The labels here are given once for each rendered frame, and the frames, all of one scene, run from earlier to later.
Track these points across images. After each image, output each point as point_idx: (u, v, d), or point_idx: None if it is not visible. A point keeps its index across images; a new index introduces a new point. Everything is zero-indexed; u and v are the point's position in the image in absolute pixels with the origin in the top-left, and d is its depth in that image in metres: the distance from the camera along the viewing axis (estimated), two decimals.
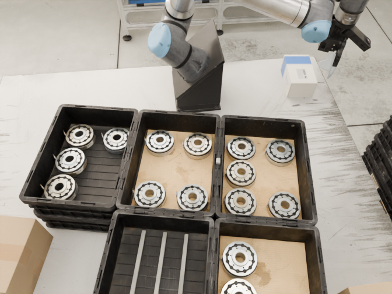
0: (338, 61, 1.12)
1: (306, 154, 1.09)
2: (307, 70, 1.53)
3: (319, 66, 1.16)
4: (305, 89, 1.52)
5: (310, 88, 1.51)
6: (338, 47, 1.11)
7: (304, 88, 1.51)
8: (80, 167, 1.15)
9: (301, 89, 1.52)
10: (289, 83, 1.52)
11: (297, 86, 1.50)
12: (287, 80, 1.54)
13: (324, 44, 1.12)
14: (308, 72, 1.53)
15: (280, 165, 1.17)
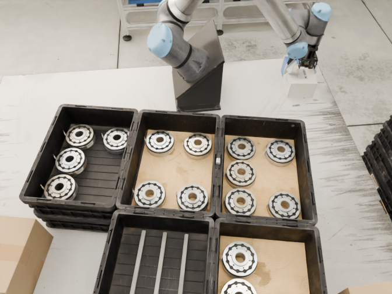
0: None
1: (306, 154, 1.09)
2: (307, 71, 1.53)
3: (317, 73, 1.50)
4: (305, 89, 1.52)
5: (310, 88, 1.51)
6: None
7: (304, 88, 1.51)
8: (80, 167, 1.15)
9: (301, 89, 1.52)
10: (289, 83, 1.52)
11: (297, 86, 1.50)
12: (287, 80, 1.54)
13: (312, 62, 1.45)
14: (308, 72, 1.53)
15: (280, 165, 1.17)
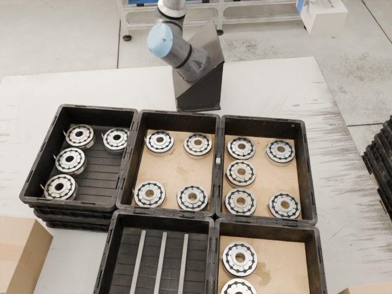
0: None
1: (306, 154, 1.09)
2: (332, 0, 1.25)
3: (346, 0, 1.22)
4: (332, 21, 1.24)
5: (338, 20, 1.23)
6: None
7: (331, 20, 1.23)
8: (80, 167, 1.15)
9: (327, 21, 1.23)
10: (312, 16, 1.23)
11: (323, 18, 1.22)
12: (310, 13, 1.25)
13: None
14: (334, 0, 1.25)
15: (280, 165, 1.17)
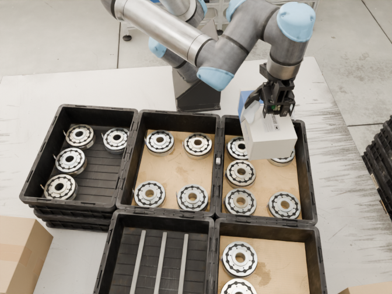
0: (293, 96, 0.89)
1: (306, 154, 1.09)
2: (278, 115, 0.92)
3: (295, 119, 0.89)
4: (277, 147, 0.90)
5: (285, 146, 0.90)
6: None
7: (275, 146, 0.90)
8: (80, 167, 1.15)
9: (270, 148, 0.90)
10: (249, 140, 0.90)
11: (263, 145, 0.89)
12: (248, 133, 0.92)
13: (287, 106, 0.83)
14: (280, 118, 0.92)
15: (280, 165, 1.17)
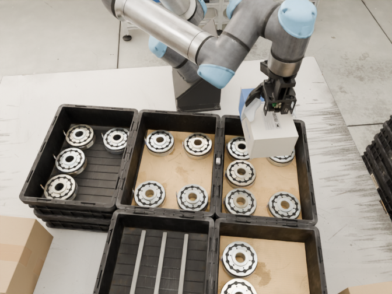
0: (294, 94, 0.89)
1: (306, 154, 1.09)
2: (279, 114, 0.92)
3: (296, 117, 0.89)
4: (279, 146, 0.90)
5: (286, 144, 0.90)
6: None
7: (276, 144, 0.89)
8: (80, 167, 1.15)
9: (272, 146, 0.90)
10: (251, 137, 0.90)
11: (265, 143, 0.88)
12: (248, 131, 0.92)
13: None
14: (282, 115, 0.91)
15: (280, 165, 1.17)
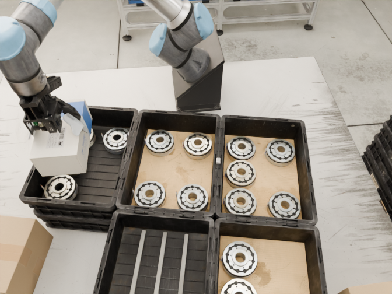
0: (77, 111, 0.86)
1: (306, 154, 1.09)
2: (68, 130, 0.89)
3: (79, 135, 0.86)
4: (63, 164, 0.87)
5: (70, 163, 0.87)
6: (60, 107, 0.83)
7: (59, 163, 0.87)
8: None
9: (55, 164, 0.87)
10: None
11: (45, 161, 0.86)
12: None
13: None
14: (69, 132, 0.89)
15: (280, 165, 1.17)
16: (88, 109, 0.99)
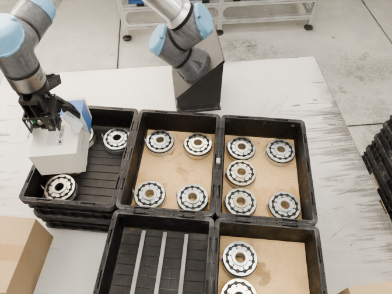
0: (76, 109, 0.86)
1: (306, 154, 1.09)
2: (67, 129, 0.88)
3: (78, 133, 0.85)
4: (63, 163, 0.87)
5: (70, 161, 0.86)
6: (59, 105, 0.82)
7: (59, 161, 0.86)
8: None
9: (55, 163, 0.87)
10: None
11: (44, 160, 0.85)
12: None
13: (53, 120, 0.80)
14: (69, 131, 0.88)
15: (280, 165, 1.17)
16: (87, 108, 0.99)
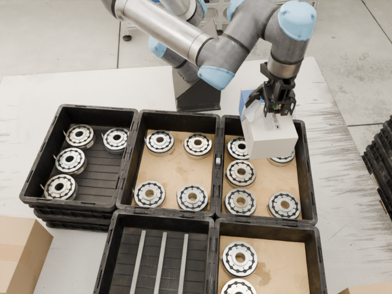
0: (294, 95, 0.89)
1: (306, 154, 1.09)
2: (279, 115, 0.92)
3: (296, 118, 0.89)
4: (278, 147, 0.90)
5: (286, 145, 0.90)
6: None
7: (276, 145, 0.90)
8: (80, 167, 1.15)
9: (271, 147, 0.90)
10: (251, 139, 0.90)
11: (265, 144, 0.89)
12: (248, 132, 0.92)
13: (288, 105, 0.83)
14: (282, 116, 0.92)
15: (280, 165, 1.17)
16: None
